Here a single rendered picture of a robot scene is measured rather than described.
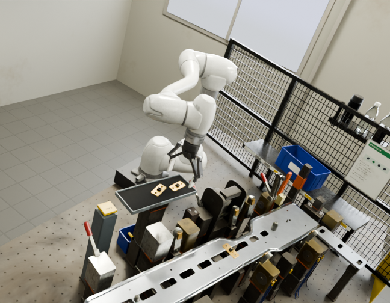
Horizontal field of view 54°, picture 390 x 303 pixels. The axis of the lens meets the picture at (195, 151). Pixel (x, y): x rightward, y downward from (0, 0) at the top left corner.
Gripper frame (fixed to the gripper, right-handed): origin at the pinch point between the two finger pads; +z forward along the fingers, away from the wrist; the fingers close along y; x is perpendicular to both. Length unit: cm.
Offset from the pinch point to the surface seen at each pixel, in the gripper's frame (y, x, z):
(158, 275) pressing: 23.6, -31.3, 22.0
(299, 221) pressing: 47, 60, 22
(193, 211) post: 12.7, 0.1, 12.0
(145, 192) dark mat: -4.9, -16.0, 6.0
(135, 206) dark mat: -0.4, -26.4, 6.0
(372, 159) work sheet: 58, 105, -14
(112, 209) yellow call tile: -4.2, -35.9, 6.0
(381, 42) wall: -1, 271, -54
